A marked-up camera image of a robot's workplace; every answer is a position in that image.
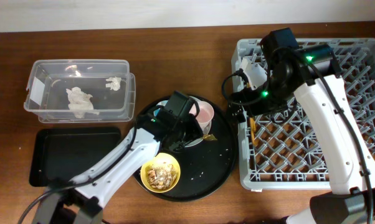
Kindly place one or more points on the round black tray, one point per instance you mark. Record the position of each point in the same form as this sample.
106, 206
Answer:
207, 165

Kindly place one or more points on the food scraps in bowl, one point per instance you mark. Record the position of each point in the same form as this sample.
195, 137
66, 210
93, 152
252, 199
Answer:
161, 176

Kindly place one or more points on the small white paper scrap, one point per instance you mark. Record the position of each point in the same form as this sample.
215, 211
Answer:
113, 83

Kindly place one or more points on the blue cup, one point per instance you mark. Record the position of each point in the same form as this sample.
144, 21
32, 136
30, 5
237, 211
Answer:
160, 104

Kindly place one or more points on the yellow bowl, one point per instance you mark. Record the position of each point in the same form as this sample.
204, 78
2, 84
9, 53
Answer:
161, 157

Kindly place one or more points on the black rectangular tray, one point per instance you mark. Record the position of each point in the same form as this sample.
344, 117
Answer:
62, 153

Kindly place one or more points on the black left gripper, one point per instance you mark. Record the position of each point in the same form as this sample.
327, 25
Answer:
197, 132

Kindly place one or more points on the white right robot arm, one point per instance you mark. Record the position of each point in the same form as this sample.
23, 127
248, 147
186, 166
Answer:
351, 167

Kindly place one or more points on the grey plate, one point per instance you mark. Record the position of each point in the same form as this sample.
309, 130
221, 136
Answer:
205, 129

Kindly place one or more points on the white napkin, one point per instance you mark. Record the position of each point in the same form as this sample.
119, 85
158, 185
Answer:
78, 100

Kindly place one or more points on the clear plastic bin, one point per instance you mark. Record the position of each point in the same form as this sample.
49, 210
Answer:
49, 79

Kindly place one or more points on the grey dishwasher rack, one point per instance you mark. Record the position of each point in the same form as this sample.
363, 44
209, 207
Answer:
288, 156

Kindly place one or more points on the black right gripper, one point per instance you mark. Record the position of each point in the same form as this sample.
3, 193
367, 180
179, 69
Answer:
256, 109

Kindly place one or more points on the pink cup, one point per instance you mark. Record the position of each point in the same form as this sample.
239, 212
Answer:
205, 115

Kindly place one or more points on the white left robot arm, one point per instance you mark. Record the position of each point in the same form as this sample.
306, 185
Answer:
83, 198

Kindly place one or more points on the gold snack wrapper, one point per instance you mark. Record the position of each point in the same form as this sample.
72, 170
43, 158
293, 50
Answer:
209, 137

